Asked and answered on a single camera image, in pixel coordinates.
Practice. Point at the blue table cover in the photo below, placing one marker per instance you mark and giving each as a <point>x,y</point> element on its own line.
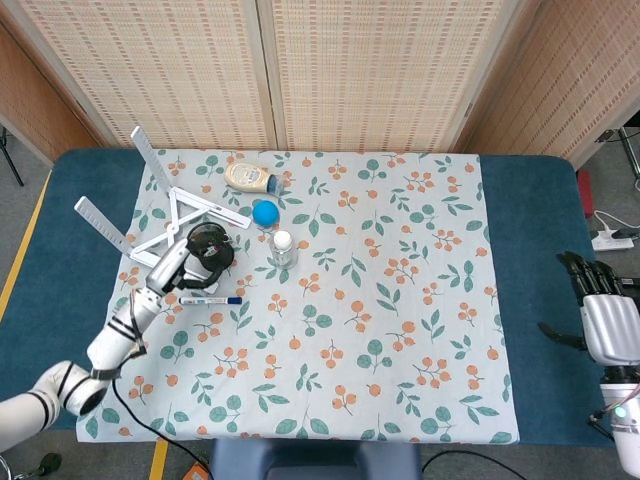
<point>540,225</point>

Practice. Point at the red box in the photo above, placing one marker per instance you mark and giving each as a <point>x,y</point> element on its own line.
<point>584,192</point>

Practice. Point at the black tripod leg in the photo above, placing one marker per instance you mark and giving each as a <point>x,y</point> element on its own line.
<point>11,155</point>

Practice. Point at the white power strip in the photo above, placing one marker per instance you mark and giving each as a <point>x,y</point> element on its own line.
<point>612,244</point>

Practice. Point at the black device box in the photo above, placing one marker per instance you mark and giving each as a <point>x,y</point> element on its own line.
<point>627,287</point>

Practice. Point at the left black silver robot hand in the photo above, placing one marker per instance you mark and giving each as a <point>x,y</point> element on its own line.
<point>167,267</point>

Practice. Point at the woven bamboo folding screen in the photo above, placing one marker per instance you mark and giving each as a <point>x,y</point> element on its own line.
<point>350,70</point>

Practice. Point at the orange floor object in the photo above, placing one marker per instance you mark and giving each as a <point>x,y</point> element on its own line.
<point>199,471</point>

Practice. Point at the cream mayonnaise squeeze bottle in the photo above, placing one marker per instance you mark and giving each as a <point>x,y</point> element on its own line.
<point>247,177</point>

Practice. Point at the floral fruit print tablecloth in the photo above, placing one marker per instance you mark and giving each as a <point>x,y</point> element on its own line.
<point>350,280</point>

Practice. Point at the dark blue chair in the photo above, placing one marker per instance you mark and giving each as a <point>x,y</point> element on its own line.
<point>315,460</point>

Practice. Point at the blue ball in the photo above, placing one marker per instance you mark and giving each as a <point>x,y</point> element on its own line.
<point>265,212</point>

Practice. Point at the white folding laptop stand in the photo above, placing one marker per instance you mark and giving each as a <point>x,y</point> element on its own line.
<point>150,200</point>

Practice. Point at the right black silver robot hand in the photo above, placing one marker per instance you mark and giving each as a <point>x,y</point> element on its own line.
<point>610,330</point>

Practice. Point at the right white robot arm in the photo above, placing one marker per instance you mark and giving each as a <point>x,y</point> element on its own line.
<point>627,435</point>

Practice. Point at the black mesh pen holder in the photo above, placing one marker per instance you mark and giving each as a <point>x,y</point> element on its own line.
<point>227,263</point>

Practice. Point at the clear bottle white cap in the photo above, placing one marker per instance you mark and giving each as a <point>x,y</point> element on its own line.
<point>284,252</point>

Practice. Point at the metal stand with black clamp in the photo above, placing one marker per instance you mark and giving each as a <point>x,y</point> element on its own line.
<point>627,150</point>

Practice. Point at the blue cap white marker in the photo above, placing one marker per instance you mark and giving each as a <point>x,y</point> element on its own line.
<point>210,300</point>

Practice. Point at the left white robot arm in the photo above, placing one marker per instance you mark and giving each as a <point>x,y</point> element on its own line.
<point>112,345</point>

